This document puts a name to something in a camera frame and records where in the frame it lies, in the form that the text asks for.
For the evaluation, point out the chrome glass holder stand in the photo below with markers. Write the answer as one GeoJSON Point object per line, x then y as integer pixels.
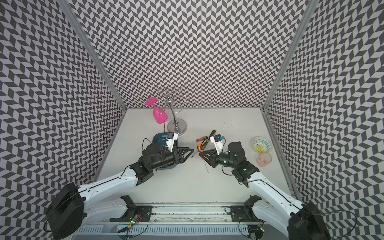
{"type": "Point", "coordinates": [172, 100]}

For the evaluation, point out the pink plastic wine glass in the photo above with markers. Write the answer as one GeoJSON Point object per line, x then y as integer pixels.
{"type": "Point", "coordinates": [159, 114]}

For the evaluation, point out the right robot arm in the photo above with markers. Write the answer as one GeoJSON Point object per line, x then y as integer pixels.
{"type": "Point", "coordinates": [294, 219]}

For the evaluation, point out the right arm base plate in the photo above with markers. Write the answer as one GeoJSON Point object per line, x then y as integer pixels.
{"type": "Point", "coordinates": [244, 213]}

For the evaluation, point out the pink transparent cup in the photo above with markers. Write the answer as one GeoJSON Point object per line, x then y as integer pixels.
{"type": "Point", "coordinates": [264, 158]}

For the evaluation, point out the black yellow long screwdriver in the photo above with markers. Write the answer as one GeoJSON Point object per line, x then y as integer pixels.
{"type": "Point", "coordinates": [210, 135]}

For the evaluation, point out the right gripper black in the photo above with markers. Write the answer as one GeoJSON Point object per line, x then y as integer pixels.
{"type": "Point", "coordinates": [212, 157]}

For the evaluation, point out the black yellow phillips screwdriver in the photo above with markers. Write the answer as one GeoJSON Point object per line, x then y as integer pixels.
{"type": "Point", "coordinates": [199, 149]}

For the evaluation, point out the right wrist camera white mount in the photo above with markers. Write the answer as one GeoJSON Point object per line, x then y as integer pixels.
{"type": "Point", "coordinates": [218, 142]}

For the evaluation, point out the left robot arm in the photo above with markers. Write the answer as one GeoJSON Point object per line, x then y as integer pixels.
{"type": "Point", "coordinates": [74, 206]}

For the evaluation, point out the small orange handle screwdriver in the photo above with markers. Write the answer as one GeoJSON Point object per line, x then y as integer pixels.
{"type": "Point", "coordinates": [202, 139]}

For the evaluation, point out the patterned ceramic bowl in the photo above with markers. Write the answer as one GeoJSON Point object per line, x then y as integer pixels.
{"type": "Point", "coordinates": [261, 144]}

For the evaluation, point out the aluminium front rail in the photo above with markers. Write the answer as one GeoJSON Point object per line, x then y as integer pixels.
{"type": "Point", "coordinates": [182, 213]}

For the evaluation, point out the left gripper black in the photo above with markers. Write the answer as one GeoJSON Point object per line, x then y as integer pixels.
{"type": "Point", "coordinates": [179, 158]}

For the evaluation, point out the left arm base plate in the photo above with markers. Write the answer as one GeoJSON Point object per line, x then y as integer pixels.
{"type": "Point", "coordinates": [143, 213]}

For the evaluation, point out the teal plastic storage box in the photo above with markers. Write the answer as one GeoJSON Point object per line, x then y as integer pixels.
{"type": "Point", "coordinates": [161, 142]}

